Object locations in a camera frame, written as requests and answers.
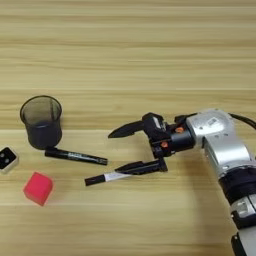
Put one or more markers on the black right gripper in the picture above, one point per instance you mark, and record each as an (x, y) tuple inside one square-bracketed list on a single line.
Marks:
[(178, 138)]

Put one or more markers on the white marker black cap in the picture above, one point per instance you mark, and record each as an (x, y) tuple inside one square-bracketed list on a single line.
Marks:
[(96, 180)]

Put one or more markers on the black marker pen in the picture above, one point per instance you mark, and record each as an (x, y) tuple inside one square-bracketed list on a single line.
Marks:
[(76, 156)]

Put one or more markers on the black mesh pen cup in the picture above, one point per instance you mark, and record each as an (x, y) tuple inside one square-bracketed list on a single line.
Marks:
[(43, 133)]

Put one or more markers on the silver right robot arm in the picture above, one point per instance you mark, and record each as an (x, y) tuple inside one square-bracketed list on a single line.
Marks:
[(223, 146)]

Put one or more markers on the small black box white label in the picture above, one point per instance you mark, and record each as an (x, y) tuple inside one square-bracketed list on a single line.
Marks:
[(155, 125)]

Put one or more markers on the red foam cube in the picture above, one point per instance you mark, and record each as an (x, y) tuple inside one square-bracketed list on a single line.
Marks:
[(38, 188)]

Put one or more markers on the small black white cube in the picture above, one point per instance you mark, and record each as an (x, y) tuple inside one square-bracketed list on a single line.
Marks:
[(7, 158)]

